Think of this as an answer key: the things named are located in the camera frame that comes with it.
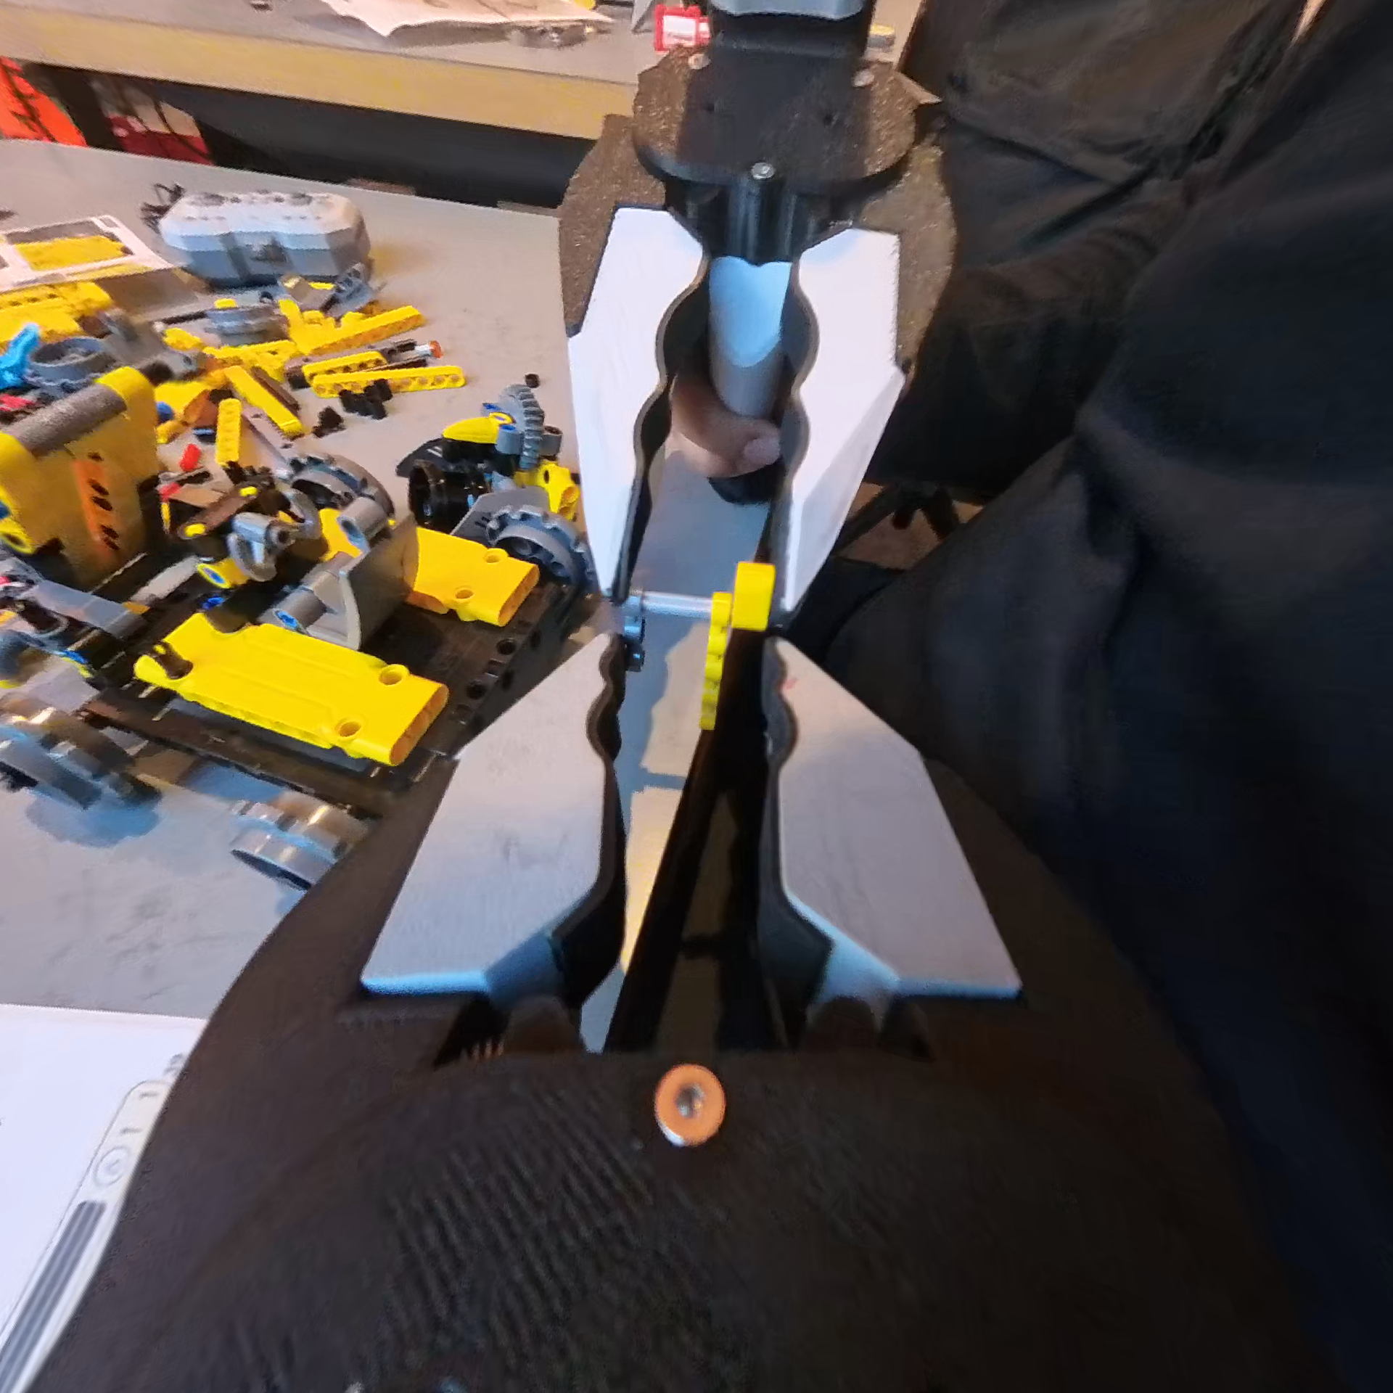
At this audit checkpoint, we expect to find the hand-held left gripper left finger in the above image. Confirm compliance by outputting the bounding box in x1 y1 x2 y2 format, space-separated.
356 632 627 999

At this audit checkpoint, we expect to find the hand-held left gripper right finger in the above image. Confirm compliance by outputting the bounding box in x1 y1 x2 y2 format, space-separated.
757 633 1025 1005

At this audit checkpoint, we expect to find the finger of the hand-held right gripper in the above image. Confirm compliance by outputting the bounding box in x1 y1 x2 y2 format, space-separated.
771 223 911 612
571 207 706 597

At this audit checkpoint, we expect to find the yellow thin toy beam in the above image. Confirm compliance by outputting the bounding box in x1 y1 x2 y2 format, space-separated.
698 596 740 735

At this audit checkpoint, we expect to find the person's right forearm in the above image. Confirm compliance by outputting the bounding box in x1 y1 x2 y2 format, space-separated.
872 165 1230 503

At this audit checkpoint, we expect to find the person's right hand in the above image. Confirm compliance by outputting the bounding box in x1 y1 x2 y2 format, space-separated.
667 361 787 476

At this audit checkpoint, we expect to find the black office chair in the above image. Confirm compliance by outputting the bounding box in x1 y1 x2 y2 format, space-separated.
838 476 964 542

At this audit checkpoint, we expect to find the toy wheel gear subassembly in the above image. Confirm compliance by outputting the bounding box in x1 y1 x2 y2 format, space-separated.
396 383 586 527

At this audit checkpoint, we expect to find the pile of loose toy pieces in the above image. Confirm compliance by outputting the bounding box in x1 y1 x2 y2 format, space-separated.
0 275 475 438

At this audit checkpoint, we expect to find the yellow toy vehicle model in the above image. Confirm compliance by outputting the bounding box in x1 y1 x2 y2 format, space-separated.
0 361 596 887

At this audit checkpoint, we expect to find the white paper sheet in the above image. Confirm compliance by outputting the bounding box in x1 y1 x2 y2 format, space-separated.
328 0 613 36

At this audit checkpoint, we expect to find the person's dark clothing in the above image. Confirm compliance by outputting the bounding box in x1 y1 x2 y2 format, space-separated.
808 111 1393 1393

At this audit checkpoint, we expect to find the grey toy battery box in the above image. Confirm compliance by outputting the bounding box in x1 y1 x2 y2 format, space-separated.
159 188 376 289

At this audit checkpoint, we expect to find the grey table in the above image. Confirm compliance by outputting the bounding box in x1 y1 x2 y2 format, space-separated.
0 0 706 146

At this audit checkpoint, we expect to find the instruction booklet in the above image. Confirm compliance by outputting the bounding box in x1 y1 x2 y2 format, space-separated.
0 999 214 1393

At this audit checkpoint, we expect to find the clear sticker sheet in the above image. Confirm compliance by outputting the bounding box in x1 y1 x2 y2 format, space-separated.
0 218 177 278

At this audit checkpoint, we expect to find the orange black patterned object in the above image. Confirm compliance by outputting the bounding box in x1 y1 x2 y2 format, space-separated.
0 52 93 150

